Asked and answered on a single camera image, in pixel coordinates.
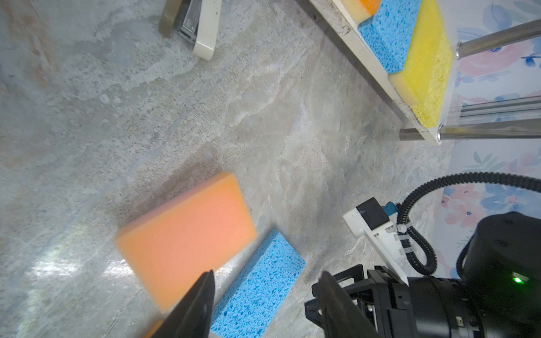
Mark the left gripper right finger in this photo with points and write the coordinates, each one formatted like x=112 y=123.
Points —
x=348 y=305

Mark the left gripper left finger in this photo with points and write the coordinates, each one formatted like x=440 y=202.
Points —
x=192 y=316

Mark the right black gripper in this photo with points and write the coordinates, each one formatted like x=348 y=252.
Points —
x=426 y=307

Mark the blue sponge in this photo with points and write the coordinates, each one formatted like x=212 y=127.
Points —
x=388 y=33
x=253 y=299

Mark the peach pink sponge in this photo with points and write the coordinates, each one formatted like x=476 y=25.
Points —
x=200 y=230

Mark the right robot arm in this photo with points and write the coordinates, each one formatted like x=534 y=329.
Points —
x=496 y=292

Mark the white two-tier shelf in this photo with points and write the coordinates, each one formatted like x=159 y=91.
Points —
x=337 y=17

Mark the yellow orange sponge bottom left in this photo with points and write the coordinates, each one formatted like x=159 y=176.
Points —
x=153 y=329

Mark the small cream stapler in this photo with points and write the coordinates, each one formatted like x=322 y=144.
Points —
x=197 y=22

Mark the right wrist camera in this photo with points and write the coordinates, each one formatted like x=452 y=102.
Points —
x=370 y=220

